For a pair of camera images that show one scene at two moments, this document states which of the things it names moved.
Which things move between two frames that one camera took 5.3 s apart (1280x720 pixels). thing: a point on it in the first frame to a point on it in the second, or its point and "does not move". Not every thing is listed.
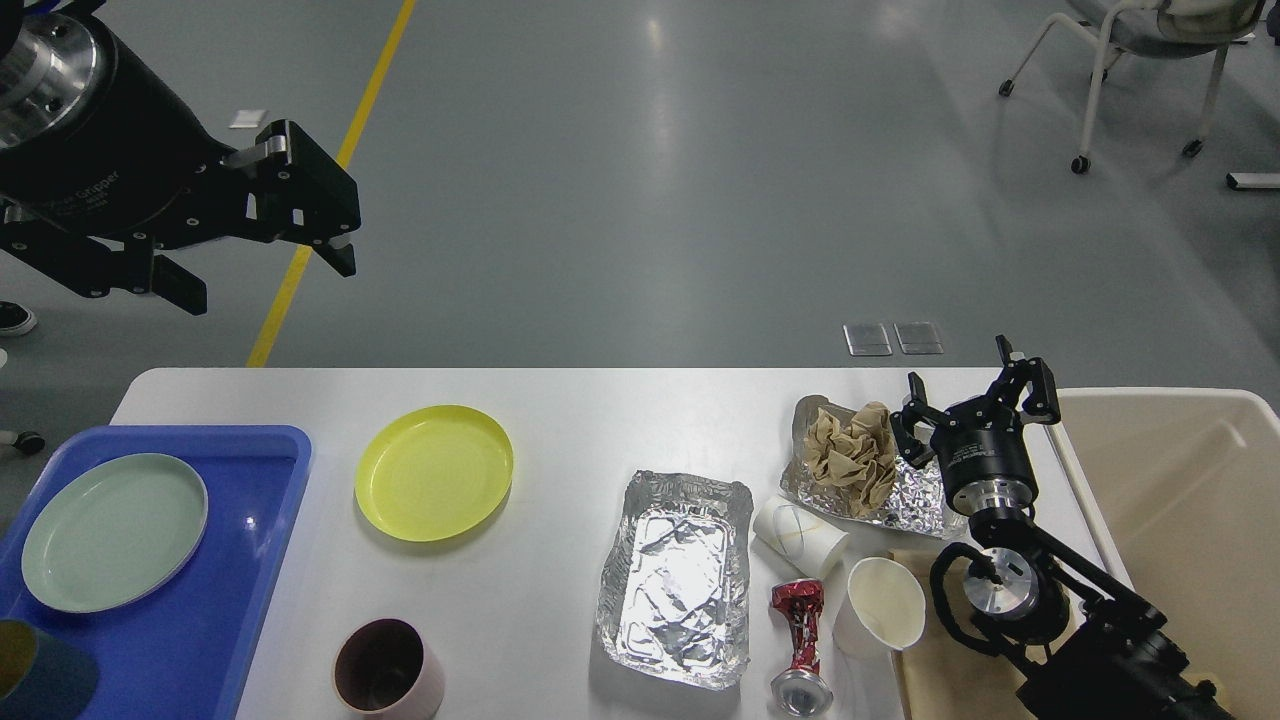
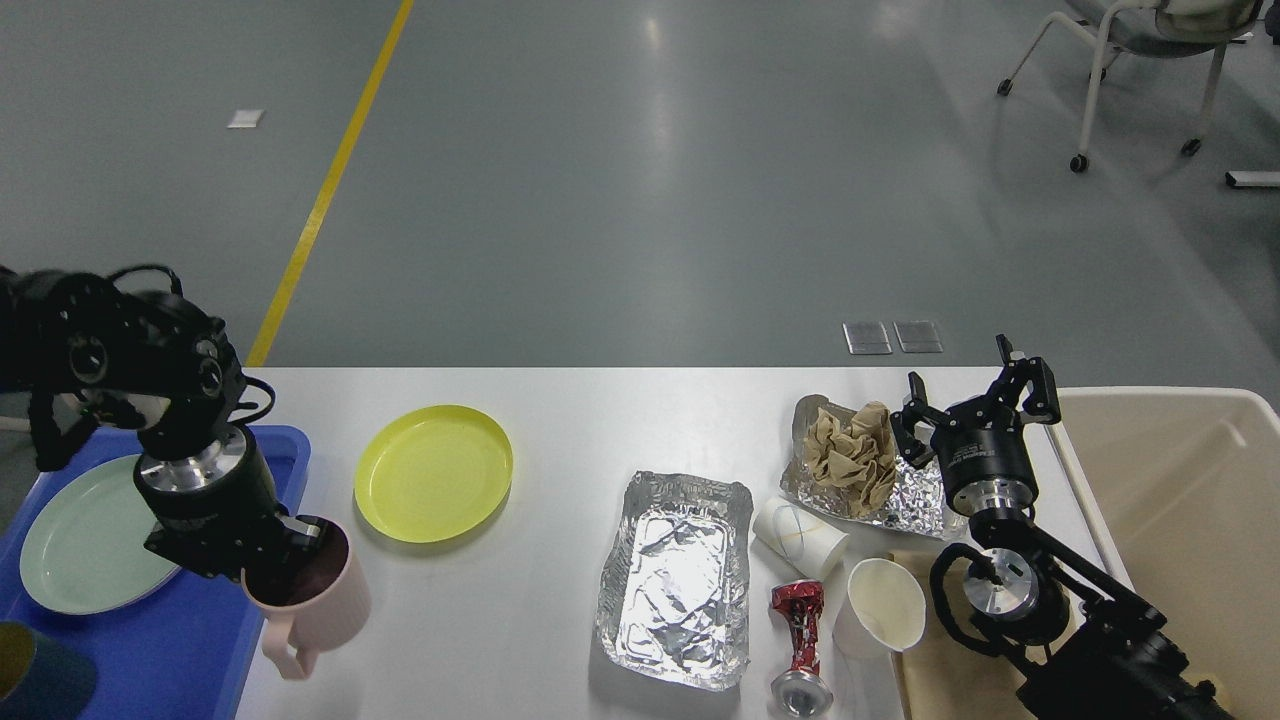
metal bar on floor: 1248,180 does not move
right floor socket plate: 917,337 does not move
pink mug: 386,669 to 316,602
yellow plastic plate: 432,472 does not move
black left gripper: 132,162 to 217,508
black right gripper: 981,446 does not move
